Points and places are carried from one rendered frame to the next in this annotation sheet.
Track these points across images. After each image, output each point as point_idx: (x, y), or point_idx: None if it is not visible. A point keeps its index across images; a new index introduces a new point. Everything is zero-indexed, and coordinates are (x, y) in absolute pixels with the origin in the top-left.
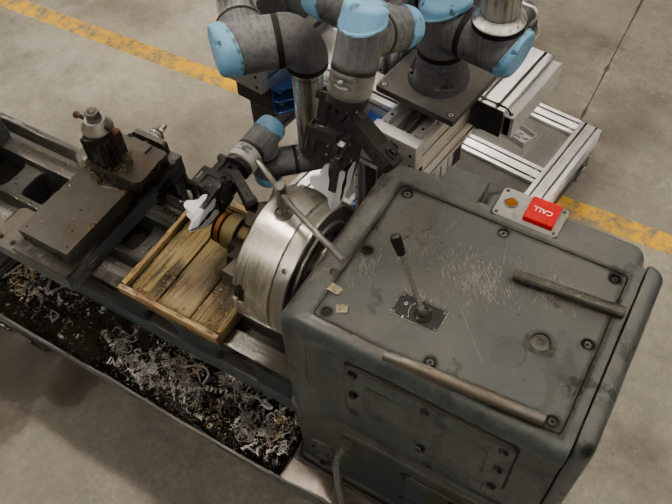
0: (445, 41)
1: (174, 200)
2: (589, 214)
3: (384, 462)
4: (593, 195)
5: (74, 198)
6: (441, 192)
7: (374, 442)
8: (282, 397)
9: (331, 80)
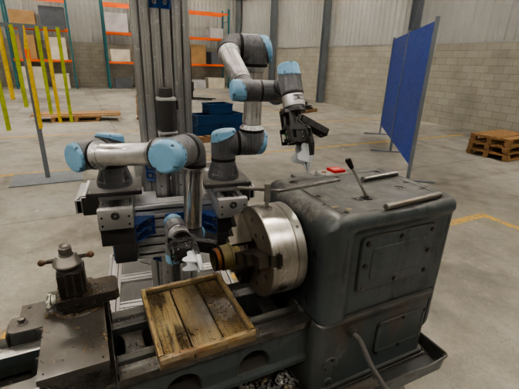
0: (235, 145)
1: (120, 312)
2: (235, 276)
3: (368, 326)
4: (228, 270)
5: (64, 334)
6: (303, 178)
7: (366, 310)
8: (290, 360)
9: (293, 98)
